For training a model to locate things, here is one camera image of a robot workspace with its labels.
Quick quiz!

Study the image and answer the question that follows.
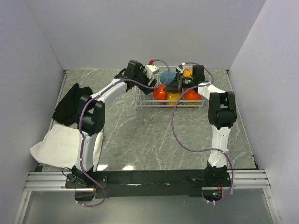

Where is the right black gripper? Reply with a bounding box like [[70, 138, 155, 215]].
[[164, 73, 195, 93]]

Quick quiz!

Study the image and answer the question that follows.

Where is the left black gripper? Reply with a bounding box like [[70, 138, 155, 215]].
[[135, 67, 157, 95]]

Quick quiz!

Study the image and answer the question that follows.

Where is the white wire dish rack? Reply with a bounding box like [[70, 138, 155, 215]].
[[135, 65, 206, 108]]

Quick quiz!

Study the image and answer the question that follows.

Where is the dark blue bowl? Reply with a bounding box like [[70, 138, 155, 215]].
[[160, 70, 177, 85]]

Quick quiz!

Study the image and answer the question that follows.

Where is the large orange bowl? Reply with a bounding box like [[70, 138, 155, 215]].
[[183, 69, 193, 78]]

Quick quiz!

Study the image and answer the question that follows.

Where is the lime green bowl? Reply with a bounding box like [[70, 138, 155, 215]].
[[186, 100, 201, 105]]

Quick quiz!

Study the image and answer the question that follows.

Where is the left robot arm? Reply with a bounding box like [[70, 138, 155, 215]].
[[71, 60, 159, 188]]

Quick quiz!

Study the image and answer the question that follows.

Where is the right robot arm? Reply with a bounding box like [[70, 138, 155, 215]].
[[171, 63, 237, 186]]

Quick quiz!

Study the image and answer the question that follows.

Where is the black cloth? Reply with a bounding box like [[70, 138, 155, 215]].
[[52, 83, 93, 126]]

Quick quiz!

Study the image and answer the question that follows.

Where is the white paper towel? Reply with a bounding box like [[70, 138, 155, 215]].
[[29, 124, 105, 169]]

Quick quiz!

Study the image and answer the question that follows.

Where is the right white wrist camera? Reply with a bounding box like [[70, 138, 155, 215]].
[[176, 63, 185, 75]]

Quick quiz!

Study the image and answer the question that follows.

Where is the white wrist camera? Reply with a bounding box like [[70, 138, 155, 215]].
[[176, 63, 185, 75], [145, 59, 159, 79]]

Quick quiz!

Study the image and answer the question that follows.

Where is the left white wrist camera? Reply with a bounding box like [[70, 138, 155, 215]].
[[145, 59, 159, 79]]

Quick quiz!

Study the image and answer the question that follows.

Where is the black base frame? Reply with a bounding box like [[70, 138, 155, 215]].
[[65, 168, 231, 201]]

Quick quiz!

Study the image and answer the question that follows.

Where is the aluminium rail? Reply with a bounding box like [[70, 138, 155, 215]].
[[23, 170, 271, 191]]

